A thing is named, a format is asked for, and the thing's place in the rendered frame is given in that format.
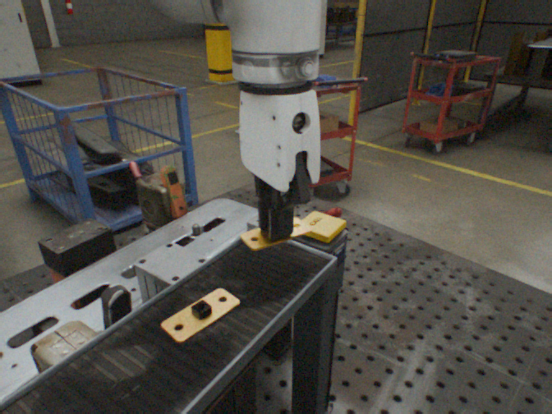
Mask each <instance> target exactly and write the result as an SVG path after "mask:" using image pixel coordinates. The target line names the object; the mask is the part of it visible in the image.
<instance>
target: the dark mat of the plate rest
mask: <svg viewBox="0 0 552 414"><path fill-rule="evenodd" d="M330 261H331V260H326V259H324V258H322V257H319V256H317V255H312V253H310V252H308V251H304V250H301V249H299V248H296V247H295V246H289V245H288V244H285V243H283V242H282V243H279V244H276V245H273V246H269V247H266V248H263V249H260V250H257V251H253V250H251V249H250V248H249V247H248V246H247V245H246V244H245V242H243V243H242V244H241V245H238V246H236V247H235V248H234V249H232V250H231V251H229V252H228V253H226V255H224V256H223V257H221V258H220V259H218V260H217V261H215V262H214V263H212V264H210V265H209V267H208V268H206V269H204V270H202V271H200V272H199V273H198V274H197V275H195V276H194V278H191V279H190V280H188V281H187V282H185V283H184V284H182V285H180V286H179V287H177V289H176V290H174V291H173V292H171V293H170V294H168V295H167V296H165V297H164V298H163V299H162V300H161V301H158V302H156V303H155V304H154V305H152V306H151V307H150V308H147V310H146V311H144V312H143V313H141V314H140V315H138V316H137V317H135V318H134V319H133V320H132V321H130V322H129V323H127V324H125V325H123V326H122V327H121V328H120V329H118V330H117V331H116V332H114V333H112V334H111V335H109V336H107V338H106V339H104V340H103V341H102V342H100V343H98V344H96V345H95V346H94V347H93V348H91V349H90V350H89V351H87V352H85V353H84V354H83V355H81V356H80V357H78V358H77V359H75V360H74V361H73V362H71V363H69V364H68V366H66V367H65V368H63V369H61V370H60V371H59V372H57V374H55V375H53V376H52V377H50V378H49V379H47V380H45V381H44V382H43V383H42V384H41V385H39V386H38V387H36V388H34V389H32V391H31V392H29V393H28V394H26V395H25V396H23V397H22V398H20V400H19V401H16V402H14V403H13V404H12V405H11V406H9V407H7V409H5V410H4V411H2V412H0V414H181V412H182V411H183V410H184V409H185V408H186V407H187V406H189V405H190V403H191V402H192V401H193V400H194V399H195V398H196V397H197V396H199V394H200V393H201V392H202V391H203V390H204V389H205V388H206V387H207V386H208V384H210V383H211V382H212V381H213V380H214V379H215V378H216V377H217V375H218V374H220V373H221V372H222V371H223V370H224V369H225V368H226V367H227V365H228V364H229V363H230V362H232V361H233V360H234V359H235V358H236V357H237V355H238V354H239V353H240V352H242V351H243V350H244V349H245V348H246V346H247V345H248V344H249V343H250V342H251V341H252V340H254V339H255V338H256V335H257V334H258V333H259V332H260V331H261V330H262V329H263V328H264V327H266V326H267V324H268V323H269V322H270V321H271V320H272V319H273V318H274V317H275V316H276V315H278V313H279V312H280V311H281V310H282V309H283V308H284V307H285V306H286V305H287V304H288V303H289V302H290V301H291V300H292V299H293V298H294V297H295V296H296V295H297V294H298V293H299V292H300V291H301V290H302V289H303V288H304V287H305V286H306V285H307V284H308V283H309V282H310V281H311V280H312V279H313V278H314V276H316V275H317V274H318V273H319V272H320V271H321V270H322V269H323V268H324V267H325V266H326V265H327V264H328V263H329V262H330ZM219 288H223V289H224V291H226V292H227V293H230V294H231V295H233V296H234V297H235V298H236V299H238V300H239V306H238V307H237V308H235V309H233V310H231V311H230V312H228V313H227V314H226V315H225V316H223V317H222V318H220V319H219V320H216V321H215V322H213V323H212V324H211V325H210V326H209V327H207V328H205V329H203V330H201V331H200V332H199V333H198V334H197V335H194V336H193V337H191V338H189V339H188V340H186V341H185V342H183V343H178V342H176V341H175V340H174V339H173V338H171V337H170V336H169V335H168V334H167V333H166V331H165V330H164V329H163V328H162V323H163V322H164V321H165V320H166V319H168V318H170V317H172V316H174V315H175V314H177V313H179V312H180V311H182V310H184V309H185V308H187V307H188V306H190V305H192V304H194V303H196V302H198V301H199V299H201V298H203V297H206V296H208V295H209V294H210V293H212V292H214V291H217V289H219Z"/></svg>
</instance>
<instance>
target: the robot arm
mask: <svg viewBox="0 0 552 414"><path fill-rule="evenodd" d="M149 2H150V3H151V4H152V5H153V6H155V7H156V9H157V10H158V11H159V12H160V13H161V14H163V15H165V16H166V17H168V19H170V20H173V21H180V22H187V23H202V24H225V25H227V27H228V28H229V31H231V41H232V74H233V77H234V78H236V80H238V82H237V87H238V89H239V90H240V91H241V93H240V108H239V140H240V141H241V158H242V162H243V164H244V165H245V167H246V168H247V169H249V170H250V172H251V173H252V174H253V179H254V180H255V194H256V196H257V198H260V200H258V227H259V228H260V230H265V229H266V228H268V225H269V237H270V238H271V239H272V240H273V239H276V238H280V237H284V236H287V235H289V234H293V232H294V207H296V206H297V205H303V204H306V203H309V201H310V200H311V196H310V191H309V186H308V183H310V184H316V183H318V181H319V179H320V116H319V109H318V101H317V96H316V92H315V90H312V86H313V85H314V82H312V81H311V79H315V78H316V77H317V76H318V68H319V50H320V14H321V11H322V0H149ZM281 191H282V192H286V191H288V193H285V194H284V195H281Z"/></svg>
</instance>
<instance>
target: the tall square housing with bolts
mask: <svg viewBox="0 0 552 414"><path fill-rule="evenodd" d="M207 260H208V259H207V258H205V257H204V256H201V255H198V254H196V253H195V252H194V251H190V250H188V249H186V248H185V247H182V246H179V245H177V244H175V243H172V242H170V243H167V244H165V245H163V246H161V247H160V248H158V249H157V250H154V251H153V252H151V253H149V254H148V255H145V256H144V257H142V258H140V259H138V260H137V261H136V263H135V264H134V266H135V270H136V274H137V278H138V283H139V287H140V294H141V300H142V303H143V304H144V303H145V302H147V301H149V300H150V299H152V297H154V296H155V295H157V294H158V293H161V292H162V291H163V290H164V289H166V288H167V287H168V286H170V285H172V284H173V283H175V282H176V281H177V280H179V279H181V278H183V276H184V275H186V274H188V273H189V272H191V271H192V270H194V269H196V268H197V267H199V266H200V264H202V263H204V262H205V261H207Z"/></svg>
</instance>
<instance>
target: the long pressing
mask: <svg viewBox="0 0 552 414"><path fill-rule="evenodd" d="M256 214H258V209H256V208H253V207H250V206H247V205H244V204H241V203H237V201H235V200H230V199H225V198H220V199H215V200H211V201H209V203H207V204H205V205H203V206H201V207H199V208H197V209H194V210H193V211H191V212H189V213H187V214H186V215H184V216H182V217H180V218H178V219H176V220H174V221H172V222H171V223H168V224H166V225H164V226H163V227H162V228H160V229H158V230H155V231H154V232H152V233H150V234H148V235H146V236H143V237H142V238H141V239H140V240H138V241H135V242H132V243H131V244H129V245H128V246H125V247H123V248H121V249H119V251H117V252H115V253H112V254H111V255H108V256H106V257H104V258H103V259H101V260H99V261H98V262H96V263H94V264H91V265H90V266H88V267H86V268H84V269H81V270H80V271H79V272H77V273H76V274H73V275H71V276H69V277H67V278H65V279H63V280H62V281H61V282H59V283H55V284H54V285H52V286H51V287H48V288H45V289H44V290H43V291H42V292H39V293H38V294H35V295H33V296H32V297H29V298H26V300H25V301H23V302H21V303H18V304H16V305H14V306H13V307H10V309H8V310H5V311H4V312H1V313H0V353H1V354H2V356H1V357H0V402H1V401H2V400H3V398H5V397H6V396H8V395H9V394H11V393H13V392H14V391H16V390H17V389H18V388H20V387H21V386H22V385H23V384H26V383H27V382H28V381H30V380H31V379H32V378H34V377H35V376H37V375H38V374H39V373H38V370H37V368H36V366H35V363H34V362H33V360H32V357H31V355H30V346H31V345H33V344H34V343H36V341H37V340H39V339H41V338H43V337H44V336H46V335H48V334H50V333H51V332H54V330H55V329H57V328H60V327H61V326H63V325H64V324H65V323H66V322H67V321H73V320H81V321H82V322H84V323H85V324H87V326H89V327H90V328H92V330H94V331H95V332H97V333H98V334H101V333H102V332H103V331H104V324H103V317H102V310H101V302H100V299H98V300H95V301H93V302H91V303H90V304H89V305H88V306H86V307H84V308H82V309H80V310H75V309H73V308H72V307H71V304H72V302H74V301H77V300H79V299H80V298H82V297H84V296H86V295H88V294H90V292H92V291H94V290H95V289H97V288H100V287H101V286H103V285H108V286H109V287H110V286H111V285H113V284H114V283H120V284H121V285H122V286H123V287H124V288H126V289H127V290H129V291H130V292H131V304H132V311H134V310H135V309H137V307H139V306H141V305H143V303H142V300H141V294H140V287H139V283H138V278H137V276H135V277H134V278H123V276H122V274H123V273H124V272H126V271H127V270H129V269H131V268H133V267H135V266H134V264H135V263H136V261H137V260H138V259H140V258H142V257H144V256H145V255H148V254H149V253H151V252H153V251H154V250H157V249H158V248H160V247H161V246H163V245H165V244H167V243H170V242H172V243H175V242H179V241H180V240H181V239H182V238H184V237H191V238H194V239H195V240H194V241H193V242H192V243H189V244H187V245H186V246H184V247H185V248H186V249H188V250H190V251H194V252H195V253H196V254H198V255H201V256H204V257H205V258H207V259H210V258H211V257H213V256H214V255H217V253H219V252H220V251H221V250H222V249H224V248H225V247H228V246H230V245H231V244H233V243H234V242H235V241H236V240H237V239H238V238H240V237H241V234H243V233H245V232H247V231H246V221H247V220H248V219H250V218H253V217H254V216H255V215H256ZM215 219H222V220H224V221H225V222H223V223H221V224H219V225H218V226H217V227H216V228H214V229H212V230H211V231H209V232H204V231H202V230H201V231H202V232H201V234H200V235H199V236H196V237H193V236H192V235H191V234H192V225H193V224H194V223H198V224H199V225H200V226H201V227H203V226H205V225H206V224H207V223H210V222H211V221H213V220H215ZM181 227H183V228H181ZM210 239H213V240H212V241H210ZM132 289H135V291H133V292H132V291H131V290H132ZM49 317H53V318H55V319H56V320H59V322H57V324H56V325H54V326H53V327H52V328H50V329H47V330H46V331H44V333H42V334H40V335H38V336H37V337H35V338H33V339H31V340H30V341H29V342H27V343H26V344H24V345H21V346H20V347H17V348H11V347H9V346H8V345H7V343H8V342H9V341H10V340H11V338H14V337H15V336H17V335H19V334H22V333H24V332H25V331H26V330H27V329H28V328H31V327H33V326H34V325H36V324H38V323H40V322H42V320H44V319H46V318H49ZM13 365H17V366H16V367H13V368H12V366H13Z"/></svg>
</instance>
